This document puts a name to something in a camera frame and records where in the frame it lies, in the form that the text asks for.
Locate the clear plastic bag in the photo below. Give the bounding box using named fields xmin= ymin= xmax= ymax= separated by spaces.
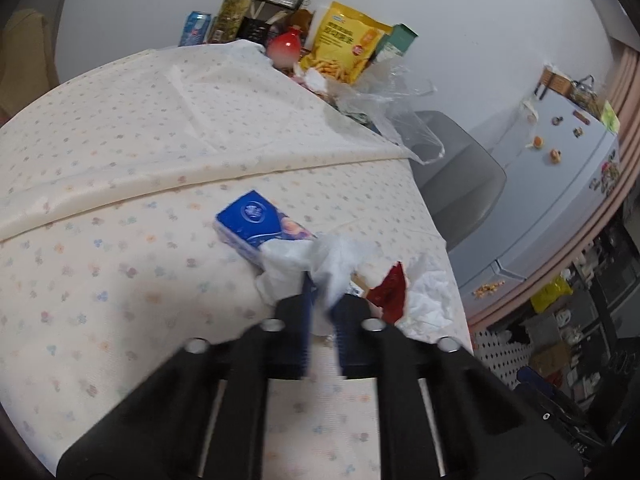
xmin=330 ymin=57 xmax=446 ymax=166

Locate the brown cloth covered chair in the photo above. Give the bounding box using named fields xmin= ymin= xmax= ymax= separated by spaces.
xmin=0 ymin=7 xmax=61 ymax=111

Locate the light green box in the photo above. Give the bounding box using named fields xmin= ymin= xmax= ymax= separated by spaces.
xmin=600 ymin=100 xmax=621 ymax=133

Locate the black chopstick holder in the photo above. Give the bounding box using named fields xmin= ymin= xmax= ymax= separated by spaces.
xmin=240 ymin=15 xmax=273 ymax=43

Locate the blue tissue packet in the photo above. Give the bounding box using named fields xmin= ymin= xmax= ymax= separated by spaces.
xmin=215 ymin=190 xmax=318 ymax=263

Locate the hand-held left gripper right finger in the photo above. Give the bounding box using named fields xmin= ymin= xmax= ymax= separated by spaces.
xmin=332 ymin=295 xmax=586 ymax=480

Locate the tea bottle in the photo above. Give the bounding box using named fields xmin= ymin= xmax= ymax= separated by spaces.
xmin=207 ymin=0 xmax=251 ymax=43

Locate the white refrigerator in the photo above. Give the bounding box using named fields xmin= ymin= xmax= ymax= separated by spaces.
xmin=457 ymin=67 xmax=621 ymax=306

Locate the small red packet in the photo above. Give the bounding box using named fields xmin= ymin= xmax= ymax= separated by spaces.
xmin=367 ymin=261 xmax=411 ymax=326

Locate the yellow plastic bag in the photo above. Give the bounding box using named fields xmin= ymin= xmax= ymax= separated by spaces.
xmin=530 ymin=275 xmax=573 ymax=313

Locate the grey chair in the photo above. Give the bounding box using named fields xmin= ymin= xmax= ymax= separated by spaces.
xmin=407 ymin=110 xmax=508 ymax=251

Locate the blue drink can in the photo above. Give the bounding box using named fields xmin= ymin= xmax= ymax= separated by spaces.
xmin=179 ymin=10 xmax=213 ymax=47

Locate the green carton box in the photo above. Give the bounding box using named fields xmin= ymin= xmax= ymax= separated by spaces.
xmin=372 ymin=24 xmax=418 ymax=66

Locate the wire basket with handle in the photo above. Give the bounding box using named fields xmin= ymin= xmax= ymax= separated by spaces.
xmin=570 ymin=76 xmax=603 ymax=111

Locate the floral tablecloth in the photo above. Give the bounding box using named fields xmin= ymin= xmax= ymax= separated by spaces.
xmin=0 ymin=40 xmax=473 ymax=480

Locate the white pegboard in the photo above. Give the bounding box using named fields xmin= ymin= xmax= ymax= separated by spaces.
xmin=472 ymin=327 xmax=531 ymax=391

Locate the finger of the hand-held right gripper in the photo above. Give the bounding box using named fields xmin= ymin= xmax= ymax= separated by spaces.
xmin=517 ymin=366 xmax=566 ymax=401

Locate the brown storage basket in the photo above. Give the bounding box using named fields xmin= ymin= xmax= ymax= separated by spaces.
xmin=537 ymin=67 xmax=573 ymax=98

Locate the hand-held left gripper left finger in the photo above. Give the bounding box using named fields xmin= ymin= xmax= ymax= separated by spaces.
xmin=56 ymin=272 xmax=318 ymax=480

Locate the red and white vase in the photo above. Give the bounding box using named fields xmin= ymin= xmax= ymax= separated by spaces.
xmin=265 ymin=30 xmax=303 ymax=68

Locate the yellow snack bag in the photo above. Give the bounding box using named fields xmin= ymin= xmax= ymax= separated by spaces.
xmin=299 ymin=1 xmax=393 ymax=85

